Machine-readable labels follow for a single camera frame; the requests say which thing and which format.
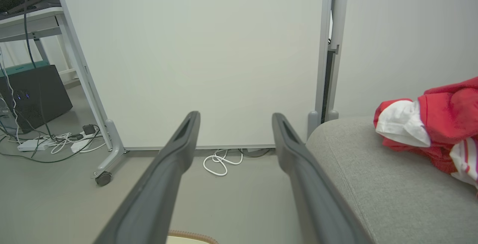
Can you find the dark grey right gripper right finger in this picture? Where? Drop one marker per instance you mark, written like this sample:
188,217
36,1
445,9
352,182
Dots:
310,191

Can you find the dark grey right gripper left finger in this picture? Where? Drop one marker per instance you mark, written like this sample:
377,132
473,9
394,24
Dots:
164,176

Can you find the red cloth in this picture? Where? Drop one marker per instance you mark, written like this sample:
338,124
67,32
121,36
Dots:
448,117

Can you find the grey fabric sofa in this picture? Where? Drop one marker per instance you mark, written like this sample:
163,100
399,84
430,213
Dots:
392,191

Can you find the long grey partition foot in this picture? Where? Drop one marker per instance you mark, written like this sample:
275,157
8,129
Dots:
116,147

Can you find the black caster wheel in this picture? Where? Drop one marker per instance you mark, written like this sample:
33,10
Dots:
103,179

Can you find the white perforated laundry basket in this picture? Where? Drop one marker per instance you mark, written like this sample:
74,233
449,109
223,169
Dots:
186,239

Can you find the short grey partition foot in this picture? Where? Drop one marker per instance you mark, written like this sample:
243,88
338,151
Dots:
331,115
313,124

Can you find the black plug adapter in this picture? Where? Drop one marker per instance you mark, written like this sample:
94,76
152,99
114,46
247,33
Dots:
89,129

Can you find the wide white partition panel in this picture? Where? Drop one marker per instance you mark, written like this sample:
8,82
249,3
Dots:
205,49

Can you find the black computer case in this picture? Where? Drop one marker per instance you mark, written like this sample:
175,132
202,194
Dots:
37,94

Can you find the teal flat box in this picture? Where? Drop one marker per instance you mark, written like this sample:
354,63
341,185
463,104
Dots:
22,68

